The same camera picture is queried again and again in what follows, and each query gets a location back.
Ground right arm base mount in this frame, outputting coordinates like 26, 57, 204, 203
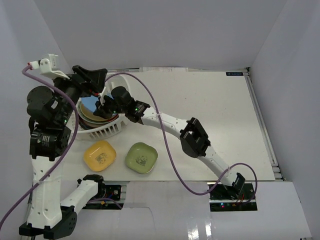
209, 183, 258, 213

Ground yellow square panda dish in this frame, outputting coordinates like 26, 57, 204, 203
83, 140, 117, 172

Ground green square panda dish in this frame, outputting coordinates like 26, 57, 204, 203
124, 142, 158, 174

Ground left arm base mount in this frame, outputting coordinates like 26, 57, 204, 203
83, 184, 126, 210

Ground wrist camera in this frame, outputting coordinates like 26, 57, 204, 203
97, 86, 108, 106
27, 53, 70, 80

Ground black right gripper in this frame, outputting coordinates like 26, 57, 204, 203
93, 94, 128, 120

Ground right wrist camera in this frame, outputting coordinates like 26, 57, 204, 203
97, 86, 108, 106

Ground pale orange round plate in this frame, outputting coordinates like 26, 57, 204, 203
77, 105, 119, 125

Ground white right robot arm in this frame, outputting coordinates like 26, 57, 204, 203
93, 86, 245, 200

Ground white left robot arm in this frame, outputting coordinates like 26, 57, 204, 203
19, 65, 107, 240

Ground light blue plate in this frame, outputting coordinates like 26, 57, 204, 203
80, 96, 106, 122

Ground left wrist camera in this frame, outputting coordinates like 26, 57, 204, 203
27, 53, 70, 80

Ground white plastic dish bin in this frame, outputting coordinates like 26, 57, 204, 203
67, 75, 131, 141

